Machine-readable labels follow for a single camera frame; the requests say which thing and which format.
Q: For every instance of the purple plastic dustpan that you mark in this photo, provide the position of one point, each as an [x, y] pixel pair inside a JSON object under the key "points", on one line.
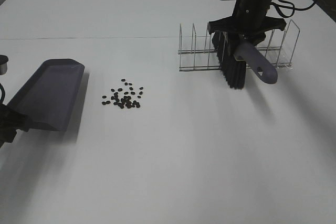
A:
{"points": [[49, 95]]}

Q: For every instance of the metal wire rack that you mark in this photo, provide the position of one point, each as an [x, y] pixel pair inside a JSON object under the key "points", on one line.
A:
{"points": [[197, 53]]}

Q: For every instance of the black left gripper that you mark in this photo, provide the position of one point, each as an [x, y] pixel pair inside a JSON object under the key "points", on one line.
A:
{"points": [[11, 121]]}

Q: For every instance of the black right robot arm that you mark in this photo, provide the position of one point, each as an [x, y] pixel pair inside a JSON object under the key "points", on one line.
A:
{"points": [[249, 9]]}

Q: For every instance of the pile of coffee beans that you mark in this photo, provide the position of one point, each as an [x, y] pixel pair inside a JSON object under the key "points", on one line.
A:
{"points": [[126, 96]]}

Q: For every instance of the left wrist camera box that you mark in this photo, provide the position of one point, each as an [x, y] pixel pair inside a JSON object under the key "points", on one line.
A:
{"points": [[3, 64]]}

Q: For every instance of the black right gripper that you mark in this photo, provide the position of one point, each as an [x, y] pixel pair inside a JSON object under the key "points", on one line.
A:
{"points": [[254, 30]]}

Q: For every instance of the purple brush black bristles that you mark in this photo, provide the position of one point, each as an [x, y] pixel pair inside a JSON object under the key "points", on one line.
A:
{"points": [[235, 54]]}

